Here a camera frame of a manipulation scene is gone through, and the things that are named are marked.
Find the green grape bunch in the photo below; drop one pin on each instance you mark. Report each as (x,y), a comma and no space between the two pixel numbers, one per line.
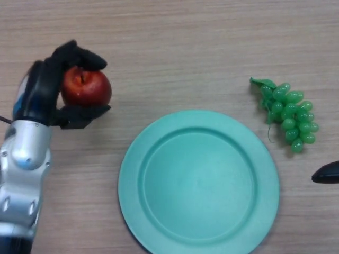
(290,113)

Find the red apple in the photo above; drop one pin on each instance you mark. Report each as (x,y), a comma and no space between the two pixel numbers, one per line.
(87,90)

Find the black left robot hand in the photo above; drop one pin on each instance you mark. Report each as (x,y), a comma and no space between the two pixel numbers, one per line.
(45,92)

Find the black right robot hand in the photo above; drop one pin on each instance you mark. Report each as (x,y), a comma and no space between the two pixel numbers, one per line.
(327,173)

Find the green round plate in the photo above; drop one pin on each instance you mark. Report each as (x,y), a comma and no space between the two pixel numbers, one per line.
(198,185)

